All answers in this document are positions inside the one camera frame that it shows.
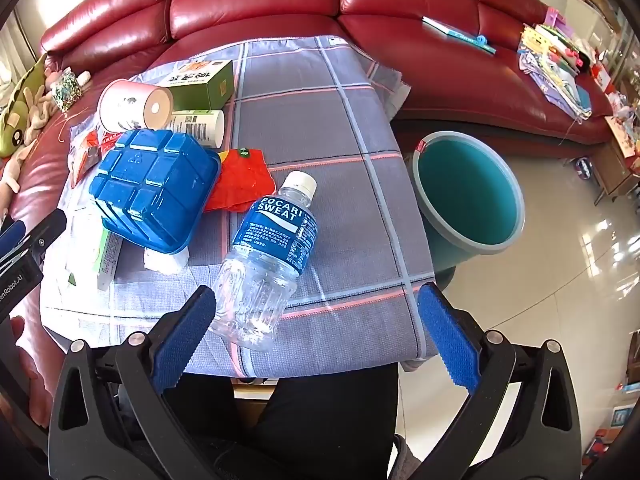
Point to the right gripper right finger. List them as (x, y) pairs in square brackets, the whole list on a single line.
[(541, 439)]

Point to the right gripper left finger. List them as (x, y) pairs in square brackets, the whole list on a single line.
[(110, 419)]

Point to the blue plastic tray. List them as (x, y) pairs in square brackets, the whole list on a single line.
[(151, 188)]

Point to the pink wedding paper cup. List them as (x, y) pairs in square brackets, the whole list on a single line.
[(127, 105)]

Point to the clear Pocari Sweat bottle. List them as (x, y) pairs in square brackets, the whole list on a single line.
[(269, 253)]

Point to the red plastic snack bag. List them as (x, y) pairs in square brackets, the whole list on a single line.
[(244, 178)]

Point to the teal round trash bin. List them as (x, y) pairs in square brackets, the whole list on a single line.
[(469, 199)]

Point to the red foil snack wrapper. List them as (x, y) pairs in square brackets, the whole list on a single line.
[(87, 150)]

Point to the green plush toy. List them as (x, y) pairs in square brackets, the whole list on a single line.
[(14, 118)]

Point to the beige plush toy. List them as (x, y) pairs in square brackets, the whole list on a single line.
[(39, 114)]

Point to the bag of colourful beads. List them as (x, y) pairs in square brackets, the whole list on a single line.
[(68, 88)]

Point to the white detox supplement bottle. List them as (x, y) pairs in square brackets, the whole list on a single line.
[(205, 126)]

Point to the green white biscuit box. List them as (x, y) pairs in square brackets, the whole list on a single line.
[(200, 85)]

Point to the wooden side table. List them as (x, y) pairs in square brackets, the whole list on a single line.
[(615, 164)]

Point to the grey plaid cloth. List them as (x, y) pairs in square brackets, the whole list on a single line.
[(311, 104)]

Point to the stack of colourful papers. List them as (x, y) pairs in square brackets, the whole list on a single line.
[(561, 65)]

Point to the teal flat book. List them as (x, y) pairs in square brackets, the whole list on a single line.
[(479, 42)]

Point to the red leather sofa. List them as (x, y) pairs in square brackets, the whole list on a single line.
[(444, 82)]

